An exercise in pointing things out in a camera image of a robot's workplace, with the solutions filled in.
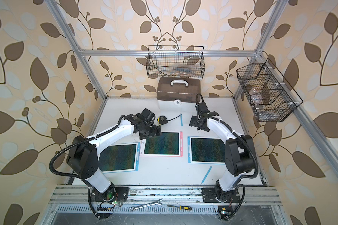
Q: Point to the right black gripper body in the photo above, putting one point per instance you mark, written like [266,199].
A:
[195,122]

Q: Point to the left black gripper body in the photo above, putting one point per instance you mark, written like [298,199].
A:
[149,131]

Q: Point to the blue stylus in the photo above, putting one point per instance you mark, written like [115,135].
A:
[206,175]
[181,119]

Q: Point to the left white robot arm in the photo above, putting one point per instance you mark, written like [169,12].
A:
[84,153]

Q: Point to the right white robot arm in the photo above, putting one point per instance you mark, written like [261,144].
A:
[239,156]

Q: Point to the right blue writing tablet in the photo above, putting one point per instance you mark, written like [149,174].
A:
[206,150]

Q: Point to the blue writing tablet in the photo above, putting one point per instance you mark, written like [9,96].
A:
[206,150]
[120,158]

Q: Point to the pink writing tablet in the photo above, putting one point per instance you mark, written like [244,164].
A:
[168,144]

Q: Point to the left blue writing tablet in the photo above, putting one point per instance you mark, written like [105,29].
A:
[120,158]

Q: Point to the black yellow tape measure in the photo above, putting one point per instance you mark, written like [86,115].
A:
[162,120]

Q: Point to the brown white toolbox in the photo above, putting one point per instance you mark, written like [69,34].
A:
[183,89]

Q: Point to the silver wrench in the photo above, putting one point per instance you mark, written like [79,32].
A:
[158,202]

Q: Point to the yellow black screwdriver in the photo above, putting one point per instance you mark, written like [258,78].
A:
[186,208]

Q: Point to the back wire basket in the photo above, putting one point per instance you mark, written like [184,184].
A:
[175,61]

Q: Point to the wire basket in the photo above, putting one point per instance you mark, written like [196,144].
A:
[271,96]
[175,61]

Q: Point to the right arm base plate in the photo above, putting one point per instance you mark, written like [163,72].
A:
[210,195]

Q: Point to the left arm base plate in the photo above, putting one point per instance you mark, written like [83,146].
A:
[119,194]

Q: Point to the right wire basket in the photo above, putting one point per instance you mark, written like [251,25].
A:
[271,96]

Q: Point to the aluminium front rail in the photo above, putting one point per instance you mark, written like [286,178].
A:
[188,195]

